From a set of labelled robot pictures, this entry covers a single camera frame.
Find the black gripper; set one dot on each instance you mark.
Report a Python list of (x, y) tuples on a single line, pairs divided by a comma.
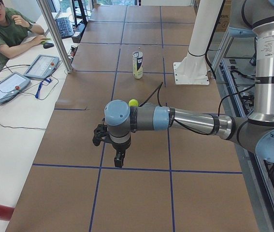
[(121, 147)]

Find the yellow tennis ball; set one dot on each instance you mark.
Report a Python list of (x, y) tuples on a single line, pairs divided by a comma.
[(133, 103)]

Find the Wilson tennis ball can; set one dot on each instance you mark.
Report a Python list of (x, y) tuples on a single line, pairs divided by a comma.
[(137, 64)]

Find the far teach pendant tablet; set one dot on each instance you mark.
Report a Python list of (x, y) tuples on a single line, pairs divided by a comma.
[(42, 67)]

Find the teach pendant tablet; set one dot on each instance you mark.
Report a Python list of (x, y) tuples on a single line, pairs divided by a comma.
[(42, 67), (12, 85)]

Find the near teach pendant tablet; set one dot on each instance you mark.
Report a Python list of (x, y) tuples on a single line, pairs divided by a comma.
[(12, 85)]

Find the black computer mouse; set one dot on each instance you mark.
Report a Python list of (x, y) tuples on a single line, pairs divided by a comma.
[(47, 45)]

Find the black keyboard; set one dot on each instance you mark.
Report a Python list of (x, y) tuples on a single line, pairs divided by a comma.
[(64, 26)]

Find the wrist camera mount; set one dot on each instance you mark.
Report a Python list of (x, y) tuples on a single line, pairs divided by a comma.
[(101, 134)]

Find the white pedestal column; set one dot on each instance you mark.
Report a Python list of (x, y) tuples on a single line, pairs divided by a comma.
[(192, 70)]

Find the aluminium frame post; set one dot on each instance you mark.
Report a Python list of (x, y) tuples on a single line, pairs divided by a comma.
[(47, 14)]

